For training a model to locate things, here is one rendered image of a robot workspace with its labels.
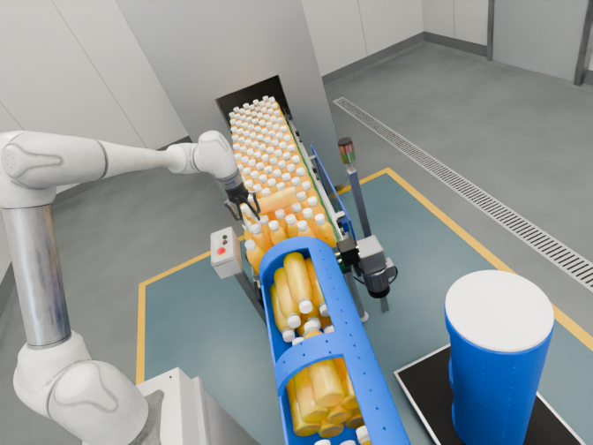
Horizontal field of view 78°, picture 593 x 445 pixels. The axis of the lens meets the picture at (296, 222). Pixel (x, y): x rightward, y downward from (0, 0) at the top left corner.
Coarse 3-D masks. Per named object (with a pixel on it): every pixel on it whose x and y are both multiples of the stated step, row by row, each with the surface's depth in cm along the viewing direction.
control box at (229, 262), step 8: (216, 232) 164; (224, 232) 163; (232, 232) 163; (216, 240) 160; (232, 240) 157; (216, 248) 156; (232, 248) 153; (216, 256) 152; (224, 256) 150; (232, 256) 149; (240, 256) 161; (216, 264) 150; (224, 264) 151; (232, 264) 152; (240, 264) 155; (216, 272) 153; (224, 272) 154; (232, 272) 154
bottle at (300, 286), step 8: (288, 256) 124; (296, 256) 123; (288, 264) 121; (296, 264) 120; (304, 264) 122; (288, 272) 119; (296, 272) 117; (304, 272) 118; (288, 280) 118; (296, 280) 114; (304, 280) 114; (296, 288) 113; (304, 288) 112; (312, 288) 115; (296, 296) 112; (304, 296) 111; (312, 296) 114
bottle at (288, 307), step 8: (280, 272) 126; (280, 280) 124; (280, 288) 122; (288, 288) 120; (280, 296) 119; (288, 296) 118; (280, 304) 118; (288, 304) 116; (296, 304) 116; (288, 312) 115; (296, 312) 115
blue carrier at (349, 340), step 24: (288, 240) 125; (312, 240) 126; (264, 264) 126; (336, 264) 124; (264, 288) 130; (336, 288) 110; (336, 312) 102; (312, 336) 95; (336, 336) 95; (360, 336) 98; (288, 360) 94; (312, 360) 90; (360, 360) 91; (360, 384) 85; (384, 384) 90; (288, 408) 100; (360, 408) 81; (384, 408) 82; (288, 432) 93; (384, 432) 77
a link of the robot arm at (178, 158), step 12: (108, 144) 90; (180, 144) 132; (192, 144) 134; (108, 156) 88; (120, 156) 92; (132, 156) 96; (144, 156) 100; (156, 156) 108; (168, 156) 125; (180, 156) 129; (108, 168) 89; (120, 168) 93; (132, 168) 97; (144, 168) 102; (180, 168) 131; (192, 168) 133
